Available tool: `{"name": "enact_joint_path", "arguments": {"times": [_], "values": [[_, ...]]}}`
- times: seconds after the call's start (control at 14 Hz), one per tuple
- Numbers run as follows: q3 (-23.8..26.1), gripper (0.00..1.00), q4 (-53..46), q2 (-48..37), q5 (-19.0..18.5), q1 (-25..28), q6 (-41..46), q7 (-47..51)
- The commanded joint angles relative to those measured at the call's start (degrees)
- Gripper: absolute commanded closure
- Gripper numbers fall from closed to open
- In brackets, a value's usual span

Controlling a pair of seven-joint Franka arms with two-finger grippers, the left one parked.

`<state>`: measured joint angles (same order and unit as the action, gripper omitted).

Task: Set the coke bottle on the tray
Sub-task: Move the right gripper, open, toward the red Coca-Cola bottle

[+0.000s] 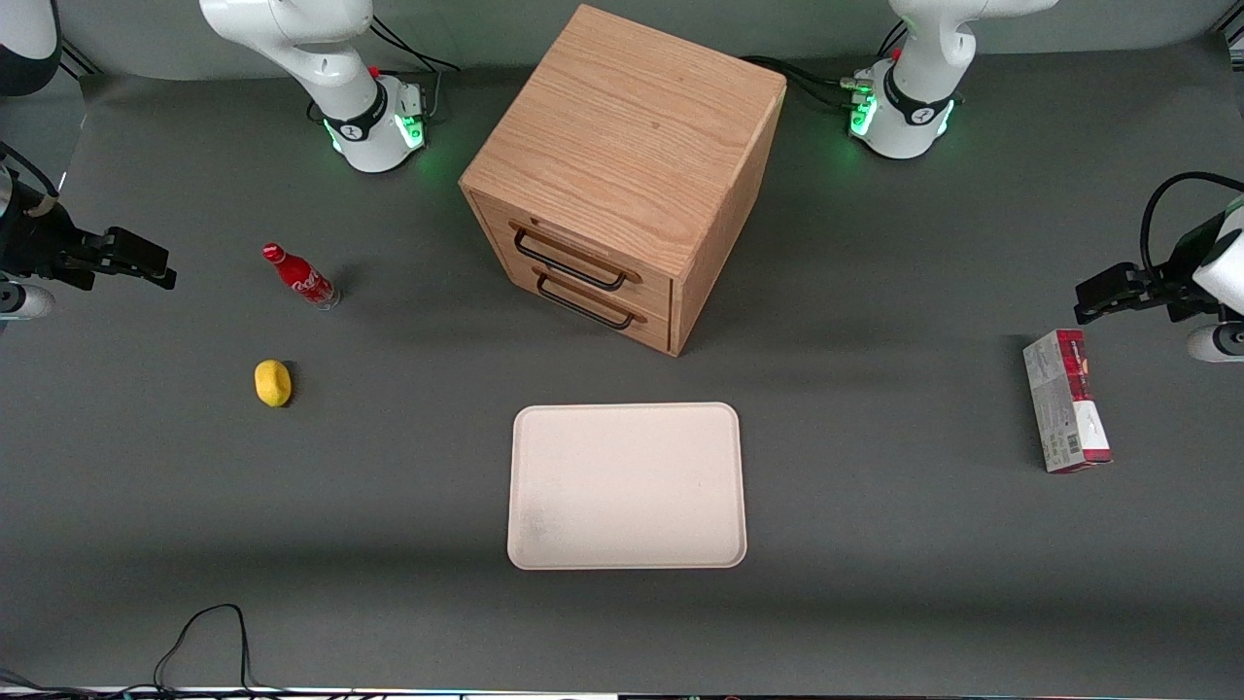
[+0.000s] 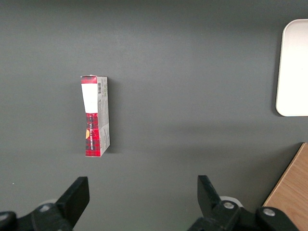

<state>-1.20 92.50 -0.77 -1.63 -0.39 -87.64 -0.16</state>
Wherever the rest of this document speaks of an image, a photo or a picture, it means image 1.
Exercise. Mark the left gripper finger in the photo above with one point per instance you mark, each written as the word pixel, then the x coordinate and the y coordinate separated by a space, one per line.
pixel 1098 299
pixel 1132 277

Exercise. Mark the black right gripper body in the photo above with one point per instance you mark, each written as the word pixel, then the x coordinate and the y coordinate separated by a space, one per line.
pixel 35 245

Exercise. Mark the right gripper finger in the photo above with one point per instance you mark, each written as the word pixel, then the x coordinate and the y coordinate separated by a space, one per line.
pixel 136 248
pixel 160 277

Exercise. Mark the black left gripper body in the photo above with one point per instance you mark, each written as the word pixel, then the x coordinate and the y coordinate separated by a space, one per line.
pixel 1179 271

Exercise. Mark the red coke bottle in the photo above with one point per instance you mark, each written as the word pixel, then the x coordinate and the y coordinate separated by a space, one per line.
pixel 303 282

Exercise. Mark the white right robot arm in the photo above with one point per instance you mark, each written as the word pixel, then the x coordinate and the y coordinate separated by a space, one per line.
pixel 330 58

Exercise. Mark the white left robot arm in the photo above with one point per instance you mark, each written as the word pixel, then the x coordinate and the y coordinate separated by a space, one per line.
pixel 923 58

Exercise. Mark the beige plastic tray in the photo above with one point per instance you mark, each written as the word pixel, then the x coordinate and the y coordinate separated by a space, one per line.
pixel 627 486

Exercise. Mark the red and grey carton box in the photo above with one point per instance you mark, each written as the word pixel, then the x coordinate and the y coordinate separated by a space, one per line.
pixel 1064 408

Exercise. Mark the yellow lemon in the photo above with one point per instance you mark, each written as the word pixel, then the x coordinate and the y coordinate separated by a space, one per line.
pixel 273 383

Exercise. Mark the shallow wooden drawer front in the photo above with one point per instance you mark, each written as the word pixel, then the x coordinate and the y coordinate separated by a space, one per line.
pixel 496 219

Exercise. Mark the deep wooden drawer front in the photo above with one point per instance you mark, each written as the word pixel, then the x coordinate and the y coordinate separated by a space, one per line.
pixel 656 329

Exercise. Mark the wooden drawer cabinet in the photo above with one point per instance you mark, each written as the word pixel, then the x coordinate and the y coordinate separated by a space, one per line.
pixel 632 126

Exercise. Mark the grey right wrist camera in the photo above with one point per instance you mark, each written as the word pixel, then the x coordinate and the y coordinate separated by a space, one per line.
pixel 24 301

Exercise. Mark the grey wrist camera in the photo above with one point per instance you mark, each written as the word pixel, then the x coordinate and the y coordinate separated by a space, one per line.
pixel 24 301
pixel 1215 342

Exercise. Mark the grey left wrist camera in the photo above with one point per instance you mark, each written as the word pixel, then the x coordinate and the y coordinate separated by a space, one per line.
pixel 1215 342

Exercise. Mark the aluminium frame profile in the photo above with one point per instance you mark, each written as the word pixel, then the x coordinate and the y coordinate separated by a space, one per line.
pixel 80 62
pixel 1229 47

